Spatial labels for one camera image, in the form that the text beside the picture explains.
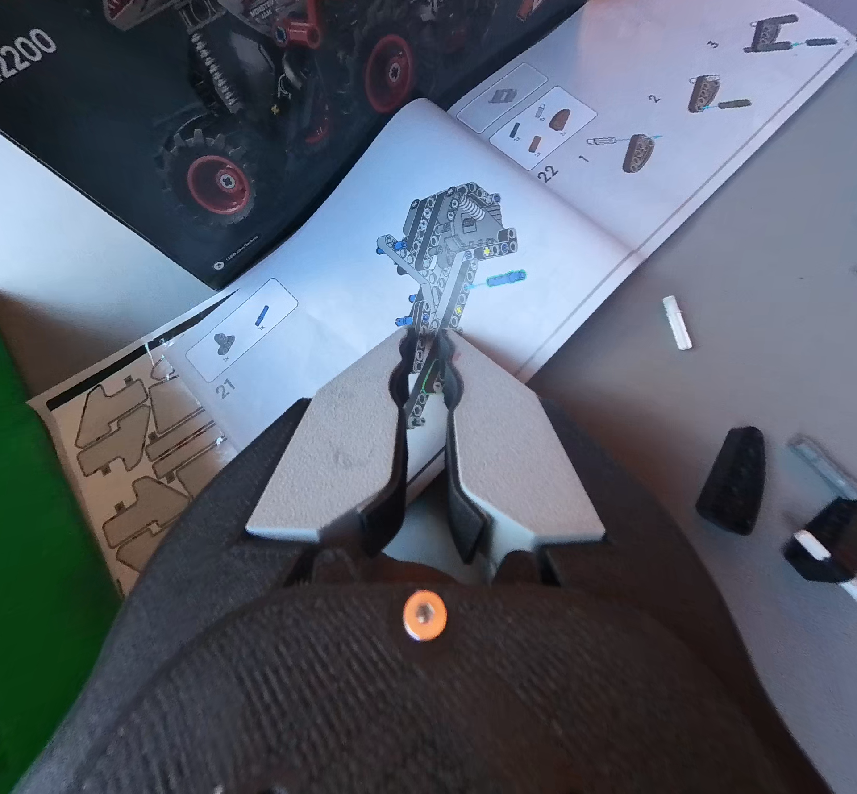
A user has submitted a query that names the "grey lego piece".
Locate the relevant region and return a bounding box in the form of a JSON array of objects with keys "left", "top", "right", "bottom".
[{"left": 786, "top": 434, "right": 857, "bottom": 500}]

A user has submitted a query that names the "green mat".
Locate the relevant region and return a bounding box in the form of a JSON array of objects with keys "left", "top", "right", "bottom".
[{"left": 0, "top": 332, "right": 123, "bottom": 794}]

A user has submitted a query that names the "black curved lego piece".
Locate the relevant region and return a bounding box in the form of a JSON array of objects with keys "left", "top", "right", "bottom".
[{"left": 695, "top": 426, "right": 765, "bottom": 536}]

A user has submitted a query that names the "lego sticker sheet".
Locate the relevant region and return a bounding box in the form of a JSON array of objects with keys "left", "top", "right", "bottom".
[{"left": 27, "top": 339, "right": 237, "bottom": 597}]

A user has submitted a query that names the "black monster truck lego box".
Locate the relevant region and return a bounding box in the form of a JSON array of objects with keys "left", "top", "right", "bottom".
[{"left": 0, "top": 0, "right": 630, "bottom": 291}]

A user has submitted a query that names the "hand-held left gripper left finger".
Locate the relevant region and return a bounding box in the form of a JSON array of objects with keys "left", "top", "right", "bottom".
[{"left": 245, "top": 332, "right": 411, "bottom": 557}]

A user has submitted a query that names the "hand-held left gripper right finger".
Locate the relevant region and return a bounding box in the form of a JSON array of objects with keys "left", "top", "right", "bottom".
[{"left": 438, "top": 331, "right": 608, "bottom": 581}]

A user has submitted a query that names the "black and white lego piece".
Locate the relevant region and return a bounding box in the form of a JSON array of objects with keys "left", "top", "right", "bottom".
[{"left": 783, "top": 496, "right": 857, "bottom": 601}]

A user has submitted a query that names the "lego instruction booklet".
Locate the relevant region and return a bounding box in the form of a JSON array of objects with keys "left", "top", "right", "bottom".
[{"left": 144, "top": 0, "right": 857, "bottom": 507}]

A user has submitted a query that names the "white lego pin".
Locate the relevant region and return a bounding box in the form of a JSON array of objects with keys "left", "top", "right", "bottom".
[{"left": 663, "top": 296, "right": 694, "bottom": 351}]

